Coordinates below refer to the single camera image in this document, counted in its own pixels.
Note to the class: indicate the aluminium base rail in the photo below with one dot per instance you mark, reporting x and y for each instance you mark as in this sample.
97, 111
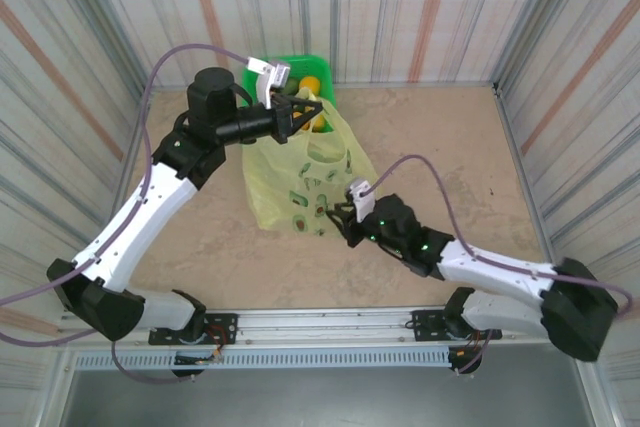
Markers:
325, 327

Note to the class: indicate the green fake fruit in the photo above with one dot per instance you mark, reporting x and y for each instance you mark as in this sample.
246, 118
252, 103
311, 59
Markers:
290, 84

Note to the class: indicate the green plastic basket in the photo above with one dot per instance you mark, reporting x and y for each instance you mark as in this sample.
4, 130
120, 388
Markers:
320, 69

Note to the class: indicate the yellow fake lemon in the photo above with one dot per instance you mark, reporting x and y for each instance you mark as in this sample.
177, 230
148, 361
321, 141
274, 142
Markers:
310, 83

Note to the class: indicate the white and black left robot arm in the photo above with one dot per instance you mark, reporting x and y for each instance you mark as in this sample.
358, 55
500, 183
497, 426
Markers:
145, 227

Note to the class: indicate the yellow avocado print plastic bag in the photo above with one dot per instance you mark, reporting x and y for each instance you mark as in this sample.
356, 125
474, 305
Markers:
280, 182

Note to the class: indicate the orange-yellow fake fruit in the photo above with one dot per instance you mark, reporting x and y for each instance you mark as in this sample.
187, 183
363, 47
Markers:
301, 120

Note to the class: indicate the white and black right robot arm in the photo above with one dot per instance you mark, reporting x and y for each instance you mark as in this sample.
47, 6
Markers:
492, 278

